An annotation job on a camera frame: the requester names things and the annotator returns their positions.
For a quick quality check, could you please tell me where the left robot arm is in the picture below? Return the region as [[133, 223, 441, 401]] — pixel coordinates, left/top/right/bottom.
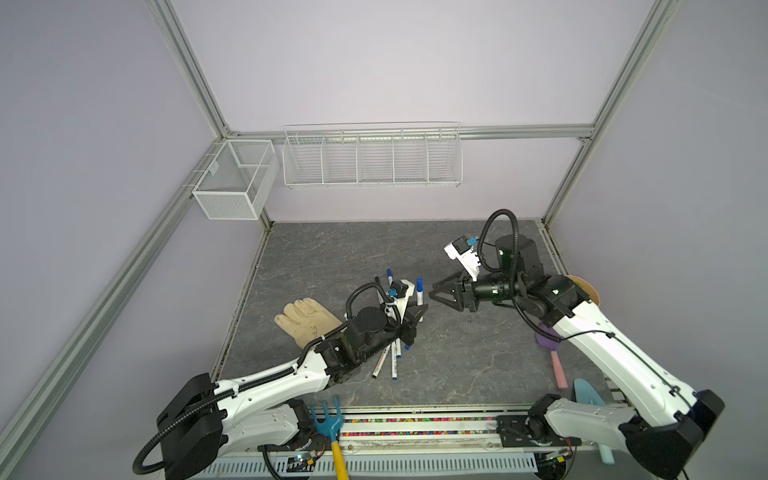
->
[[132, 280, 428, 479]]

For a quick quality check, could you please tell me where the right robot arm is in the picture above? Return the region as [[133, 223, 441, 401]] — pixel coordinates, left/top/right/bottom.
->
[[429, 209, 725, 479]]

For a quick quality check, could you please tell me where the beige cloth glove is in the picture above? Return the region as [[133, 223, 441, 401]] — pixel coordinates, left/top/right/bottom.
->
[[274, 298, 342, 348]]

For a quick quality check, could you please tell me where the potted green plant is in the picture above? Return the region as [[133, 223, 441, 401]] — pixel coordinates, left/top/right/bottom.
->
[[568, 275, 601, 306]]

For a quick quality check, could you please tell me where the light blue garden trowel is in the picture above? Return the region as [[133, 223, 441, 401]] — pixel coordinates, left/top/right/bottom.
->
[[573, 378, 616, 465]]

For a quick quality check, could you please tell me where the white mesh cube basket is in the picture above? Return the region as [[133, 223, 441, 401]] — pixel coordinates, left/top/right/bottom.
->
[[193, 139, 279, 221]]

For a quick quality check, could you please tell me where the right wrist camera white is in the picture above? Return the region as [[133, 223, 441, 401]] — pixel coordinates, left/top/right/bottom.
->
[[444, 235, 481, 281]]

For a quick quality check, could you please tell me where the purple trowel pink handle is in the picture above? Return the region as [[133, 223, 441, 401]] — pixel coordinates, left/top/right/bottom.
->
[[535, 324, 569, 390]]

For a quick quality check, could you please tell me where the blue garden rake yellow handle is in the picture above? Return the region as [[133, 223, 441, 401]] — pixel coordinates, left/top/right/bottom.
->
[[311, 397, 349, 480]]

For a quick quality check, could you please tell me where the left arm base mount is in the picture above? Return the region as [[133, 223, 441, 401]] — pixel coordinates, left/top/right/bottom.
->
[[260, 415, 327, 452]]

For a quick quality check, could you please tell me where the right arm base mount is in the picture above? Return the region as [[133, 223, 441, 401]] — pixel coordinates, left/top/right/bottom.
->
[[495, 414, 582, 448]]

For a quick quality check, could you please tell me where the white wire wall shelf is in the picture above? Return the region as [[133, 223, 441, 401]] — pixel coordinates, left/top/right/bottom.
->
[[283, 122, 464, 188]]

